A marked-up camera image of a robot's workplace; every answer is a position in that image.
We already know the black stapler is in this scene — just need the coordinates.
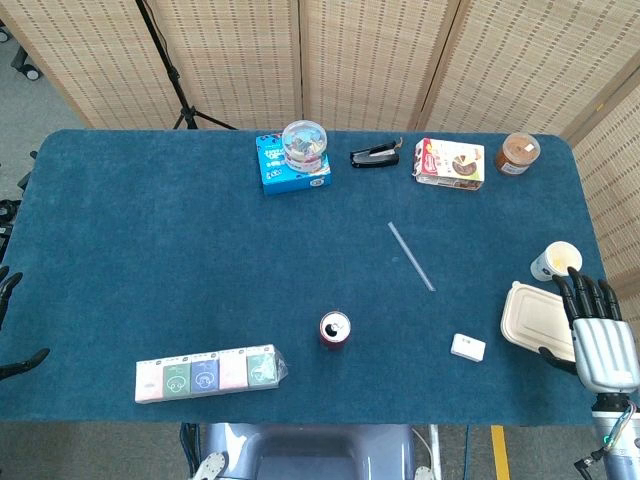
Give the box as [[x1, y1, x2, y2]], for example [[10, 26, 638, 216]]
[[349, 139, 403, 170]]

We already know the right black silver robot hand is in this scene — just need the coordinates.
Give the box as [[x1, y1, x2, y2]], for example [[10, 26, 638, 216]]
[[538, 267, 640, 396]]

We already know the blue cardboard box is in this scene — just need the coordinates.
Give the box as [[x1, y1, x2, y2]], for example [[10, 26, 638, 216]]
[[255, 132, 333, 197]]

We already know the wrapped tissue multipack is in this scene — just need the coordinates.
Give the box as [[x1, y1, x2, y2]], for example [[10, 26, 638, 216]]
[[134, 343, 290, 404]]

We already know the small white box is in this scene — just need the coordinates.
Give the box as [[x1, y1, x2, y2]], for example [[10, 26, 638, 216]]
[[450, 333, 487, 363]]

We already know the blue-grey robot torso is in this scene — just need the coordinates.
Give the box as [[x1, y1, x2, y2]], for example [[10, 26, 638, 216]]
[[192, 423, 444, 480]]

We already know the black tripod stand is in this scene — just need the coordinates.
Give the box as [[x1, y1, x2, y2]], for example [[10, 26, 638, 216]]
[[134, 0, 237, 131]]

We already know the translucent plastic straw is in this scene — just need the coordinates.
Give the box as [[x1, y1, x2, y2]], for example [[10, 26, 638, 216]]
[[387, 222, 436, 292]]

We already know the white paper cup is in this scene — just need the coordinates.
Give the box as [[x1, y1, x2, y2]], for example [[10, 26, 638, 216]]
[[530, 241, 584, 283]]

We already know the clear jar of coloured clips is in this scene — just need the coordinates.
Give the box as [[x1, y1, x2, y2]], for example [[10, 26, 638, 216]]
[[281, 119, 329, 175]]

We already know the black equipment beside table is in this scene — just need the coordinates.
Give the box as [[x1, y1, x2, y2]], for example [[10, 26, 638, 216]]
[[0, 198, 24, 264]]

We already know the red soda can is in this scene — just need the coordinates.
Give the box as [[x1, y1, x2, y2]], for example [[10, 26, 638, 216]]
[[319, 310, 352, 351]]

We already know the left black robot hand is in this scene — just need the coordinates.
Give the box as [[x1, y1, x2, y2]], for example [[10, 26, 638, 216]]
[[0, 266, 51, 382]]

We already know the brown sauce jar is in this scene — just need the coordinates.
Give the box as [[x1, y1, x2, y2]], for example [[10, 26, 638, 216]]
[[494, 132, 542, 177]]

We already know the white red cookie box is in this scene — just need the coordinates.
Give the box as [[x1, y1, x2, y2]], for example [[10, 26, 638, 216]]
[[411, 137, 486, 192]]

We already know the black office chair base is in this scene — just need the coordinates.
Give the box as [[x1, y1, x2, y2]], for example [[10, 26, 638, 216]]
[[0, 24, 44, 81]]

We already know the yellow floor tape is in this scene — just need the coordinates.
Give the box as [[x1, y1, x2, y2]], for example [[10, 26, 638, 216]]
[[490, 425, 512, 480]]

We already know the blue felt table cloth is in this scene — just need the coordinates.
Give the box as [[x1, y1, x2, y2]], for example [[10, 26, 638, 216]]
[[0, 129, 640, 427]]

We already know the beige lidded lunch box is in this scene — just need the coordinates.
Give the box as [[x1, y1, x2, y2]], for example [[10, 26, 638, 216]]
[[500, 281, 579, 364]]

